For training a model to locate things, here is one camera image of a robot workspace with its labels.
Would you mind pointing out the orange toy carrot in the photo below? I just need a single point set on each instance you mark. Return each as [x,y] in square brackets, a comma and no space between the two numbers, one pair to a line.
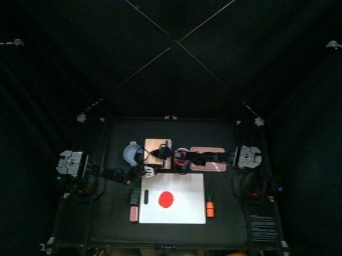
[210,208]

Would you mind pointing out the wooden drawer box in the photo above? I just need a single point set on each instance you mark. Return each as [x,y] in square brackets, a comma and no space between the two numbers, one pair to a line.
[154,146]

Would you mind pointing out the black device with red light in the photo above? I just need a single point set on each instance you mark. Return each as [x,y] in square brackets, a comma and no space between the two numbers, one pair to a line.
[252,192]
[80,191]

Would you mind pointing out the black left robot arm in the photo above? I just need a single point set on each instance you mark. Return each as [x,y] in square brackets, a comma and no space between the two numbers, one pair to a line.
[111,173]

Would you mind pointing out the pink tray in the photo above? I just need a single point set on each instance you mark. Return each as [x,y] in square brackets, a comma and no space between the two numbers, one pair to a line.
[208,149]

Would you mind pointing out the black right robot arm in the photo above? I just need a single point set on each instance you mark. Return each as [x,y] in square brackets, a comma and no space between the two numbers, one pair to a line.
[214,157]

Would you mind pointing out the red dough disc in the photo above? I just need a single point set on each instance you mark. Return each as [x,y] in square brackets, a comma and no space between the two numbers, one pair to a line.
[166,199]

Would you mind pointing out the silver frame clamp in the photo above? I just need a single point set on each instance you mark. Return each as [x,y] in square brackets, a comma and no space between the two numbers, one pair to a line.
[333,44]
[80,117]
[16,42]
[259,121]

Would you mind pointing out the pink block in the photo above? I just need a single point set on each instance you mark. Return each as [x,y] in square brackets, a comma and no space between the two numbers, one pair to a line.
[133,213]

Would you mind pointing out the black stick tool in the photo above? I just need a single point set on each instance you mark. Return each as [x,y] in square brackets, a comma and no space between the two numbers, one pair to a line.
[146,196]

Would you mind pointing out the pale blue bowl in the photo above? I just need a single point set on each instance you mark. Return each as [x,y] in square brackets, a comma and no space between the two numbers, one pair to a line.
[129,154]

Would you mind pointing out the white cutting board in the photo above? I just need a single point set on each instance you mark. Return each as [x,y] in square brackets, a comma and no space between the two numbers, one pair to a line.
[182,200]

